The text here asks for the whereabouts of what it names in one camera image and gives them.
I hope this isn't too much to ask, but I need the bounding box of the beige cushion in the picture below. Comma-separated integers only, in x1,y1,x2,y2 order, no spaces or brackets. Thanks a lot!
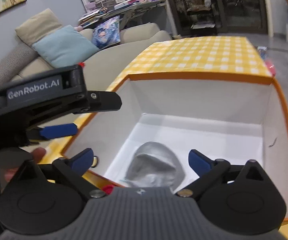
15,8,63,46

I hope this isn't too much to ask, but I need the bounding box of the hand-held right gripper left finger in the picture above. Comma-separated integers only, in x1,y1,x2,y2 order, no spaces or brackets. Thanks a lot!
9,148,109,199

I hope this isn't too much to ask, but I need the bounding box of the light blue cushion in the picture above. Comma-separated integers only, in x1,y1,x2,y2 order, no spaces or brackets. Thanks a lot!
32,25,100,68

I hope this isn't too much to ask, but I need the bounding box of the dark glass door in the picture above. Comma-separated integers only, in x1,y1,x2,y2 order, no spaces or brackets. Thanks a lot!
216,0,271,33

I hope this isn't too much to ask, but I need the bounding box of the red cloth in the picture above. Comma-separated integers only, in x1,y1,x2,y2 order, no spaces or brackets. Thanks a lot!
264,59,276,77

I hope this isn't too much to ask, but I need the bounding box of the person's left hand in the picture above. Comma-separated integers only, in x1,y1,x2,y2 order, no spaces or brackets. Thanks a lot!
4,147,47,183

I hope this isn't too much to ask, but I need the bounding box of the grey fabric cap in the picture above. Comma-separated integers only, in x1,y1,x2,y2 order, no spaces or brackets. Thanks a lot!
125,142,186,194

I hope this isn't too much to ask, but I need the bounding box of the blue printed cushion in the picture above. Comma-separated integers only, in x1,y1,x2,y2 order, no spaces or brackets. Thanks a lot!
91,16,121,49

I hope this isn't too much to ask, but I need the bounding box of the grey striped cushion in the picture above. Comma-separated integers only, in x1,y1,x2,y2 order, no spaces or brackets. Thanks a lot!
0,42,38,89

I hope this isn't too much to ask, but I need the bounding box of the cluttered side table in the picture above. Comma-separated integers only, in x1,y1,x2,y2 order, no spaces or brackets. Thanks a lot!
78,0,167,29

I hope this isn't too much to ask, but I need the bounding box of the orange cardboard box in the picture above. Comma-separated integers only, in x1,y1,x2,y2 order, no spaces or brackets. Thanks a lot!
60,72,288,227

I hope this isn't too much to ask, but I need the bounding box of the dark shelf rack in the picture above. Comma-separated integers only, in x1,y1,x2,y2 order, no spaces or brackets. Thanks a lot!
162,0,222,37

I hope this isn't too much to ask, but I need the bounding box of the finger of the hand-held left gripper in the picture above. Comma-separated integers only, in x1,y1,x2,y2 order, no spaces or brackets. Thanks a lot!
27,123,78,141
86,91,123,113

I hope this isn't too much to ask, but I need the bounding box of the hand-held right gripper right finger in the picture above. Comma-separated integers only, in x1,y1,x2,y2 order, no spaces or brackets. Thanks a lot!
177,149,272,200

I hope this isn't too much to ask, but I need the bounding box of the beige sofa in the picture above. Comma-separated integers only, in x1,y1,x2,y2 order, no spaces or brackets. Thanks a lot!
0,22,172,90

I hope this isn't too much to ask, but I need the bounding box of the yellow checked tablecloth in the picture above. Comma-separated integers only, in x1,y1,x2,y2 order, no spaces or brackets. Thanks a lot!
0,36,288,240

